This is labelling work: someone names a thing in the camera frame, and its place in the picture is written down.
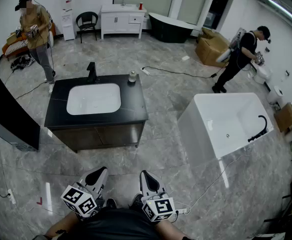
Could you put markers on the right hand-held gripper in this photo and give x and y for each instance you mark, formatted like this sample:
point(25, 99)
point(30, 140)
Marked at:
point(159, 207)

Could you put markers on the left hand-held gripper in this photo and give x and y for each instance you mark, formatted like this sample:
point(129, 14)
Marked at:
point(79, 200)

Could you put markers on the person's right forearm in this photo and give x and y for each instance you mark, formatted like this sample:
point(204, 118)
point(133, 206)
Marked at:
point(169, 231)

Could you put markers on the person's left forearm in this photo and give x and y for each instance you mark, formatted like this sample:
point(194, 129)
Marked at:
point(61, 226)

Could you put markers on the white sink basin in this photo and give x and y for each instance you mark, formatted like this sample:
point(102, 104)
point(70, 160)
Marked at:
point(93, 99)

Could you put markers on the black vanity with white sink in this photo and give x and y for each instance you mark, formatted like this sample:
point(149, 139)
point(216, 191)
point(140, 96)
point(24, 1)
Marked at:
point(133, 101)

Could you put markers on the person's right shoe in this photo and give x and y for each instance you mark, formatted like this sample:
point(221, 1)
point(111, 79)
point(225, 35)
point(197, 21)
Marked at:
point(136, 202)

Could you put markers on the person's shoe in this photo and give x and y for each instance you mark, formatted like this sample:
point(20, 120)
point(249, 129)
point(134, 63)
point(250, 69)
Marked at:
point(136, 202)
point(110, 203)

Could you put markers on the person's left shoe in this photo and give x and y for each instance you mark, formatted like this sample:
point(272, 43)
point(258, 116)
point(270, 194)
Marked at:
point(110, 203)

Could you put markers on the dark wooden vanity cabinet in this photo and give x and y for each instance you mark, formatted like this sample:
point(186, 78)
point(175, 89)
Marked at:
point(98, 136)

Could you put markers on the person's black clothing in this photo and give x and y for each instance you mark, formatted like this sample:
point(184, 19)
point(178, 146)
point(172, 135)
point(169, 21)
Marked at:
point(115, 224)

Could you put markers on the white power strip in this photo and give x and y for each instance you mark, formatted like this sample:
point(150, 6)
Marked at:
point(145, 71)
point(12, 196)

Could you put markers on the white rectangular bathtub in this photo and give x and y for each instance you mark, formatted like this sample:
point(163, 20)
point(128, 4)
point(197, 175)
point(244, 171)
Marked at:
point(225, 119)

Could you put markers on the black flat panel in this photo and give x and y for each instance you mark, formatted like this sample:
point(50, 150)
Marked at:
point(8, 114)

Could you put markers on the black curved bathtub faucet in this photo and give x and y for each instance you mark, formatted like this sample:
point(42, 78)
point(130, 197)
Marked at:
point(261, 130)

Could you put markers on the white power adapter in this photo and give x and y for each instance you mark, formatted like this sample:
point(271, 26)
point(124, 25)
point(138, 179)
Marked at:
point(185, 58)

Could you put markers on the pile of clothes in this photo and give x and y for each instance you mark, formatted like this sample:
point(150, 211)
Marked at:
point(22, 62)

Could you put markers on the large cardboard box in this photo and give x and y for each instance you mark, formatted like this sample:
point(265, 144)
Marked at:
point(209, 49)

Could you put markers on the small cardboard box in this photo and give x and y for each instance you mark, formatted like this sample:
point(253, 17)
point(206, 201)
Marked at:
point(285, 116)

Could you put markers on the striped cushion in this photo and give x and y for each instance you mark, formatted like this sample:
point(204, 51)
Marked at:
point(16, 47)

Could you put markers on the orange sofa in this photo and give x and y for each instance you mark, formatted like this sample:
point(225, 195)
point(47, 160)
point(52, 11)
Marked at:
point(11, 46)

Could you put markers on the dark green oval bathtub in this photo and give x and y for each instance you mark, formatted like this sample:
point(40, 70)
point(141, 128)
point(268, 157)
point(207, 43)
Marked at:
point(168, 30)

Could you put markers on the white vanity cabinet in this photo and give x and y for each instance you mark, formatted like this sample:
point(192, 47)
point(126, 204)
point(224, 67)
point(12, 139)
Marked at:
point(118, 21)

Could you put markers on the white water dispenser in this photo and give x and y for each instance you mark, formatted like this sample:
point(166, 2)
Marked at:
point(68, 21)

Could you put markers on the black round-back chair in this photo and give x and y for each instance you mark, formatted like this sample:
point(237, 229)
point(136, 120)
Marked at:
point(87, 17)

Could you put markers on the red cup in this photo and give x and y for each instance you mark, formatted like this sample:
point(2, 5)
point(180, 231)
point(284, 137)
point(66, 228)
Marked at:
point(141, 6)

